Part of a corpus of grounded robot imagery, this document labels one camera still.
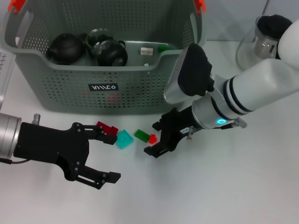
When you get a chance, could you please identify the teal square block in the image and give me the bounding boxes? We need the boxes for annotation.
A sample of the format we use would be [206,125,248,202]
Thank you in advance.
[115,129,135,149]

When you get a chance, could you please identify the right arm cable silver plugs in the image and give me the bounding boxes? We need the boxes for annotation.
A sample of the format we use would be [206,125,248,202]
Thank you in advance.
[186,118,248,142]

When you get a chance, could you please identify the orange bin handle clip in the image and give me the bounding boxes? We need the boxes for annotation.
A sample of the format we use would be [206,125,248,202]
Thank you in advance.
[195,0,207,15]
[7,0,26,14]

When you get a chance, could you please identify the black clay teapot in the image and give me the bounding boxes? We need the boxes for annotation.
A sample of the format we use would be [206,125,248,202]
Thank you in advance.
[46,33,86,65]

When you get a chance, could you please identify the dark red long block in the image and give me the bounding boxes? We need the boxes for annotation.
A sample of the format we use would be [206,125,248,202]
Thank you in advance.
[97,120,119,136]

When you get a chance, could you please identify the glass teapot black handle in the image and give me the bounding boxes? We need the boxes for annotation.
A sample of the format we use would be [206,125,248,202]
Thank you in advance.
[235,14,294,70]

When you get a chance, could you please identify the grey perforated storage bin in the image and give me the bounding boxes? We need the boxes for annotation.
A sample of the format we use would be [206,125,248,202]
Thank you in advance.
[0,0,207,116]

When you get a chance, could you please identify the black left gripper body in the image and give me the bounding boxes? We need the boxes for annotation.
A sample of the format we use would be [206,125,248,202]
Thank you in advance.
[13,122,91,182]

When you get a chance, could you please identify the dark green block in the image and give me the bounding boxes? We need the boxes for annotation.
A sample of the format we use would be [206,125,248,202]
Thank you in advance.
[134,129,150,143]

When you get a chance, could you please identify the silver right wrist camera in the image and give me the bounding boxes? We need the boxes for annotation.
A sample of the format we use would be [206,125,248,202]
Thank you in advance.
[163,43,215,105]

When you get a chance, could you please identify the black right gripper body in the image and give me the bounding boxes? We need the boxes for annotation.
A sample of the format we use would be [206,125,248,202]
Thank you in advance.
[162,105,197,150]

